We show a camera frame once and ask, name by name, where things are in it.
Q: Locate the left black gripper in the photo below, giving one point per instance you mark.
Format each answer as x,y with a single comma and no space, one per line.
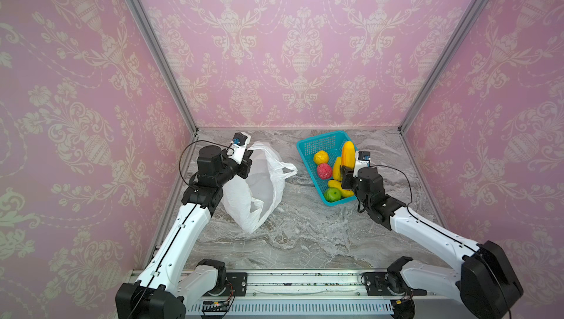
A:
245,167

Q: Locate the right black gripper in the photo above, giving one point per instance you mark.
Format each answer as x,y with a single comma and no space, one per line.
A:
349,178

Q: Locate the yellow banana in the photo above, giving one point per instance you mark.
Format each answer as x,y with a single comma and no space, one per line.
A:
337,169
338,185

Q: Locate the green round fruit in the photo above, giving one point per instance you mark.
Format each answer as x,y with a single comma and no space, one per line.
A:
332,195

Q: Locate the pink red round fruit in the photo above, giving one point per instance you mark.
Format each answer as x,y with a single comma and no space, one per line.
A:
325,171

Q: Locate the yellow mango fruit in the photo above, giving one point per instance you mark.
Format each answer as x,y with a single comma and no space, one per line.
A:
348,155

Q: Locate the white plastic bag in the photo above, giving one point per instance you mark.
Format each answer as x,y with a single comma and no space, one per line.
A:
251,201

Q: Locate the yellow lemon fruit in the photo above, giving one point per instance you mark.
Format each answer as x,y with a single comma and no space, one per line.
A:
321,157

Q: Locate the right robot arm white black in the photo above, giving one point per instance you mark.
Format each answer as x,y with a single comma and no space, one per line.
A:
478,275

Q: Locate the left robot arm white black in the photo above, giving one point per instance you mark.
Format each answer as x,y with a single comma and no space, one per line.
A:
160,291

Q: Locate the teal plastic basket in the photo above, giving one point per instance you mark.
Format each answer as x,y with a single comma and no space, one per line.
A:
332,143

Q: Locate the small black electronics board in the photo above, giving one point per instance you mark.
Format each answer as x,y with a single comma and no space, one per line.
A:
215,309

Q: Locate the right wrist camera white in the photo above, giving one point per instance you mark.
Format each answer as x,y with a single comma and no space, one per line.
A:
362,160

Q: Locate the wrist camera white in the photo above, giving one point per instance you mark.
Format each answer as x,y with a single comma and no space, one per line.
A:
238,147
362,160

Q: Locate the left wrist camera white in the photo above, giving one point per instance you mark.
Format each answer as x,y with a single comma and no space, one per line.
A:
238,147

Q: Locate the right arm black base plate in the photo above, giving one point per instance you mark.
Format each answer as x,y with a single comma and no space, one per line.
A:
383,283

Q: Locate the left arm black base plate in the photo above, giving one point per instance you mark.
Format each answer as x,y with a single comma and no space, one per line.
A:
236,283

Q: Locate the aluminium front rail frame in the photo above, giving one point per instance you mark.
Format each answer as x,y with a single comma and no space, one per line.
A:
293,291

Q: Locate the left aluminium corner post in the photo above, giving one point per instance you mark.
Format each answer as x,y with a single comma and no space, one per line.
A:
144,25

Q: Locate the aluminium corner post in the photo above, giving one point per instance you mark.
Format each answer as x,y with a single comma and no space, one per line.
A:
463,28
144,25

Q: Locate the right aluminium corner post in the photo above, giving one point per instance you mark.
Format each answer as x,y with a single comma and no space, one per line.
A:
463,28

